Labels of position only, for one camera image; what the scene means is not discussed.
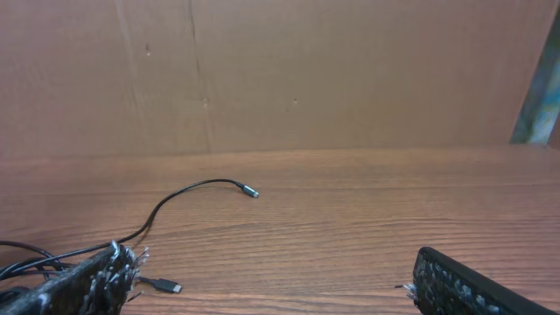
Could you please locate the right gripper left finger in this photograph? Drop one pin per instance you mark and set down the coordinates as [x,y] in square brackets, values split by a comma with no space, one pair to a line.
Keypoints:
[101,284]

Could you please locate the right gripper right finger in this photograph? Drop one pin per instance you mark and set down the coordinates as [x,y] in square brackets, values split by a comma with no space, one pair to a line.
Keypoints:
[443,286]

